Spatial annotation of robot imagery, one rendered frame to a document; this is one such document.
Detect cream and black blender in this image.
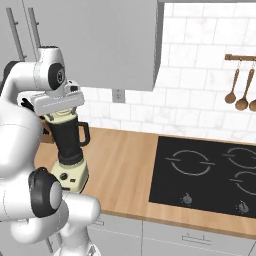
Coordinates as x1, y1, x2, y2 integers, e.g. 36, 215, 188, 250
44, 111, 91, 195

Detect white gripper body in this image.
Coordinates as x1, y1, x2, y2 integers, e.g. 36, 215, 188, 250
31, 90, 85, 117

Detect grey drawer handle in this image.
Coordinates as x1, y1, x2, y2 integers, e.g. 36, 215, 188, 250
181, 232, 205, 243
91, 218, 105, 228

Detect brown wooden utensil rail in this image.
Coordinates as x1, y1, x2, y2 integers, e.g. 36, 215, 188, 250
224, 53, 256, 62

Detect grey hob knob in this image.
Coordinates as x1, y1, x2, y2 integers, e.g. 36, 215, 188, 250
181, 193, 193, 206
237, 201, 250, 215

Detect black hob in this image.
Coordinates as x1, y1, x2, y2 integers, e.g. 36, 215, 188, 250
148, 135, 256, 220

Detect grey wall socket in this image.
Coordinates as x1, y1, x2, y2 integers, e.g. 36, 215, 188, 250
112, 88, 125, 104

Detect cream blender lid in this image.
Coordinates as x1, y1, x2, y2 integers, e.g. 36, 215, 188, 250
44, 111, 79, 125

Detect grey wall cupboard door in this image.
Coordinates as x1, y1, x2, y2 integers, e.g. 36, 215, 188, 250
22, 0, 164, 92
0, 0, 38, 84

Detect grey drawer front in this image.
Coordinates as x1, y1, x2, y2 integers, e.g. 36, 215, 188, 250
87, 212, 145, 238
141, 219, 256, 256

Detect grey cupboard bar handle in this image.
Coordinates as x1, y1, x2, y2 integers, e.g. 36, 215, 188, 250
27, 7, 43, 50
5, 7, 27, 62

